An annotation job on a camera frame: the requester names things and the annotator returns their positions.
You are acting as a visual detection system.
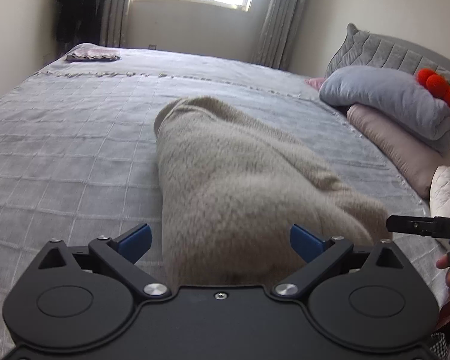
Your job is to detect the cream fleece zip jacket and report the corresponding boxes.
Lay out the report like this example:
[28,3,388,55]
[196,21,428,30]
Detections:
[154,97,388,287]

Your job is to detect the dark hanging clothes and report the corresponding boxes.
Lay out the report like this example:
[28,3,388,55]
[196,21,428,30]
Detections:
[56,0,105,55]

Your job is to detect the white quilted blanket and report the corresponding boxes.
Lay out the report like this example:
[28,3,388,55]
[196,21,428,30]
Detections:
[429,166,450,218]

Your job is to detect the pink pillow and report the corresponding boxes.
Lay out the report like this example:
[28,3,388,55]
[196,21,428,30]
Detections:
[346,104,450,199]

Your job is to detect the grey checked bedspread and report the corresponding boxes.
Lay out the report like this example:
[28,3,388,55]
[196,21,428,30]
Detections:
[0,49,428,358]

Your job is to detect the grey blue plush pillow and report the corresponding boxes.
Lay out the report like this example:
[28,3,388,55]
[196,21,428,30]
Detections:
[319,65,450,155]

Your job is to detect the red plush toy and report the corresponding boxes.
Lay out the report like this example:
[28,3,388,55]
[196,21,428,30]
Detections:
[416,68,450,108]

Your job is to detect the grey quilted headboard cushion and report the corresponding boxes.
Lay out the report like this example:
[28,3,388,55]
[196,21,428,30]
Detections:
[325,23,450,84]

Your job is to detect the folded mauve cloth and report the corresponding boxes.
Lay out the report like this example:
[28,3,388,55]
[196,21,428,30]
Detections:
[65,46,120,62]

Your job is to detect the right grey curtain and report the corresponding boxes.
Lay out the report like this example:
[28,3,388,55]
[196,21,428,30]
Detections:
[252,0,306,71]

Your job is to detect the grey curtain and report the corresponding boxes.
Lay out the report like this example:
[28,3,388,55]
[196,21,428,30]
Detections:
[100,0,131,48]
[252,0,306,71]

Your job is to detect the left grey curtain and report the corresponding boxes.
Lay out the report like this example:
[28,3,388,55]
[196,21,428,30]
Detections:
[100,0,131,48]

